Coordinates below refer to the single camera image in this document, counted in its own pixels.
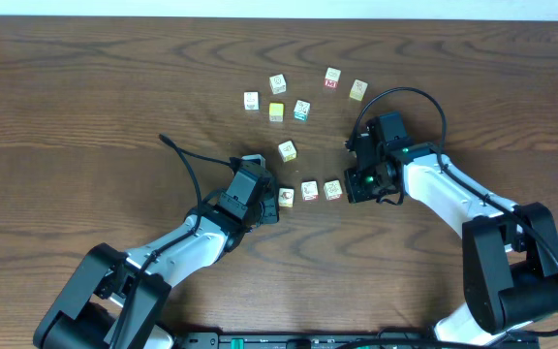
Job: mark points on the white red-print wooden block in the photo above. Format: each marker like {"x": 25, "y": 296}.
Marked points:
{"x": 251, "y": 100}

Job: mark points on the pale yellow wooden block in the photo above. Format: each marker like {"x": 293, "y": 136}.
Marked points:
{"x": 358, "y": 90}

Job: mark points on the acorn picture wooden block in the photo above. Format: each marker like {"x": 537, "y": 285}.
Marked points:
{"x": 286, "y": 197}

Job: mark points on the red printed wooden block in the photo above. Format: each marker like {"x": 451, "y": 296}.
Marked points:
{"x": 309, "y": 191}

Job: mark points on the yellow topped wooden block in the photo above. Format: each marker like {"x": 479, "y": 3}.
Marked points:
{"x": 276, "y": 112}

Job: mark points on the yellow sided wooden block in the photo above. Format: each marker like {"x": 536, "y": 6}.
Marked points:
{"x": 287, "y": 151}

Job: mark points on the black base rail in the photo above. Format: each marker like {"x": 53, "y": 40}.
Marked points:
{"x": 388, "y": 338}

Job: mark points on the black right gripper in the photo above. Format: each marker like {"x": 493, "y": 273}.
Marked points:
{"x": 356, "y": 190}

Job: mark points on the white circle-print wooden block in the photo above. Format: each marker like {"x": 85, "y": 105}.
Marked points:
{"x": 278, "y": 84}

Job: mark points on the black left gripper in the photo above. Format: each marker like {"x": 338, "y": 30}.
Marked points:
{"x": 276, "y": 218}

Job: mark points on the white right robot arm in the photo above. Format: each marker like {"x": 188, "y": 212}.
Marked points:
{"x": 509, "y": 252}

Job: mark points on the red M wooden block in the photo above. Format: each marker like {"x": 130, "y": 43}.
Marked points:
{"x": 332, "y": 77}

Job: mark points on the green lettered wooden block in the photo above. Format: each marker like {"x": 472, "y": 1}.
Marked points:
{"x": 301, "y": 110}

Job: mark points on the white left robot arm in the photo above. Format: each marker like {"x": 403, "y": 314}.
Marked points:
{"x": 114, "y": 299}

